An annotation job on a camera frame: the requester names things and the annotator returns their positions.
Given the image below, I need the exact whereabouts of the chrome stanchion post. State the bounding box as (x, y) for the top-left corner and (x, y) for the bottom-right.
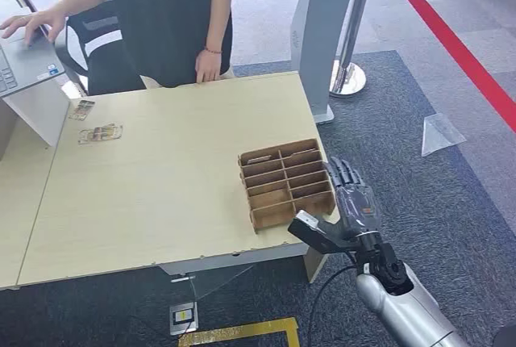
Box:
(329, 0), (378, 98)

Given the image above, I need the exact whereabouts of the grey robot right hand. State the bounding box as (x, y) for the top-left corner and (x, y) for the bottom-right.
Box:
(322, 157), (384, 240)

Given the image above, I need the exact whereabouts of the person's right hand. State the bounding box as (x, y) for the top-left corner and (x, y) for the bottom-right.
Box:
(0, 8), (68, 47)

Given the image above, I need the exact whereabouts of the brown wooden card tray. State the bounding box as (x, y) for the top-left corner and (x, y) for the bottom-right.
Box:
(238, 138), (337, 234)

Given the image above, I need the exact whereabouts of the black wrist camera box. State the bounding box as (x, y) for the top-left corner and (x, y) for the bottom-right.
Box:
(287, 210), (364, 256)

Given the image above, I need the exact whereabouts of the white laptop stand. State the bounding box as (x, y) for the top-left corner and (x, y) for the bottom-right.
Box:
(0, 79), (72, 161)

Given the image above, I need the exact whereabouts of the person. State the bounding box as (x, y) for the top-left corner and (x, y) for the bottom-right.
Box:
(0, 0), (258, 90)

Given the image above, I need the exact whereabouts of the small printed card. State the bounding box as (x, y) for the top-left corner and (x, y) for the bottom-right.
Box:
(68, 98), (96, 122)

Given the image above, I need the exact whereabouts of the clear plastic sheet triangle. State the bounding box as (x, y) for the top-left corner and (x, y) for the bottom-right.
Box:
(420, 112), (467, 158)

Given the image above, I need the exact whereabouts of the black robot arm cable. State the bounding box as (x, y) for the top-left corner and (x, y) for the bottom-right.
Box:
(307, 263), (361, 347)

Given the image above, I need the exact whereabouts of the grey kiosk stand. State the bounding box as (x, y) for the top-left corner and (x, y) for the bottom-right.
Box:
(290, 0), (364, 125)

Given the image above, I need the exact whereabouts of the black office chair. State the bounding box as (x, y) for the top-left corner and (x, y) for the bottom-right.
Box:
(41, 0), (146, 98)

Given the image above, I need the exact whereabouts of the grey laptop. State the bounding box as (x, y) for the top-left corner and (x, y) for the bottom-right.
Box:
(0, 0), (66, 100)

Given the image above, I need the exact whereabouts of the person's left hand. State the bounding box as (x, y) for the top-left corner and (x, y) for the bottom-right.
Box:
(195, 48), (223, 86)

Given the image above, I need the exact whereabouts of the metal floor socket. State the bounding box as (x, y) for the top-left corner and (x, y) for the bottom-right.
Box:
(168, 301), (200, 337)

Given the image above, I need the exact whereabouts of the clear plastic sheet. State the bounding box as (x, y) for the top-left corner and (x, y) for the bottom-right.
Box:
(170, 263), (256, 304)

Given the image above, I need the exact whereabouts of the long printed card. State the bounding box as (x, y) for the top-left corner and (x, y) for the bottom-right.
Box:
(77, 123), (124, 146)

